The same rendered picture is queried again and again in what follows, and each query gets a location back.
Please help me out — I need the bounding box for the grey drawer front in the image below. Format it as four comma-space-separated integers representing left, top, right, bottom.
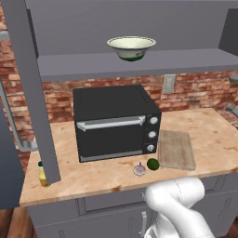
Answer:
74, 187, 151, 218
198, 173, 238, 195

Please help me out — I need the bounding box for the grey wall cabinet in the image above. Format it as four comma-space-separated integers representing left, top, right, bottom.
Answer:
24, 0, 238, 83

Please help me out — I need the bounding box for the white bowl with green rim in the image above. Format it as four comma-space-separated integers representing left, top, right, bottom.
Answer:
106, 35, 157, 62

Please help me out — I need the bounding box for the green lime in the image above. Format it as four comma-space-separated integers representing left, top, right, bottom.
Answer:
146, 157, 161, 172

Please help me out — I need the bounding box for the grey open cabinet door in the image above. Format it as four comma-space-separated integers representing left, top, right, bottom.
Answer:
218, 7, 238, 58
1, 0, 62, 185

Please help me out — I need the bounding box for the silver base cabinet handle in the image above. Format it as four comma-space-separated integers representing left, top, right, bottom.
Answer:
139, 211, 149, 238

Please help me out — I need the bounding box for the silver toaster oven handle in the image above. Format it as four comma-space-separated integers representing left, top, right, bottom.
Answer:
75, 115, 147, 133

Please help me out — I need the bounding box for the garlic bulb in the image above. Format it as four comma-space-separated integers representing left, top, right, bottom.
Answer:
133, 162, 147, 178

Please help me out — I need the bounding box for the wooden cutting board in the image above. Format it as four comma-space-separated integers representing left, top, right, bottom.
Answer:
157, 128, 197, 172

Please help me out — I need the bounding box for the grey base cabinet door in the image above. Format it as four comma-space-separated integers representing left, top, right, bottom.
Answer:
32, 206, 156, 238
196, 191, 238, 238

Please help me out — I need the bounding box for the black toaster oven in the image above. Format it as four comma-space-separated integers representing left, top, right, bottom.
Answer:
73, 84, 163, 164

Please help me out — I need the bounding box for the grey wall outlet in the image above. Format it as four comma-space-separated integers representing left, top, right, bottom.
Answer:
162, 73, 177, 95

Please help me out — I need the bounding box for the dark grey panel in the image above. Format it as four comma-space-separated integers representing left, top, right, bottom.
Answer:
0, 105, 26, 211

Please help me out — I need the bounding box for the yellow condiment bottle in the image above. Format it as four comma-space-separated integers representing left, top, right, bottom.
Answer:
37, 160, 49, 188

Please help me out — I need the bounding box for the grey cabinet door handle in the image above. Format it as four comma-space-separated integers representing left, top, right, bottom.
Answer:
0, 78, 39, 153

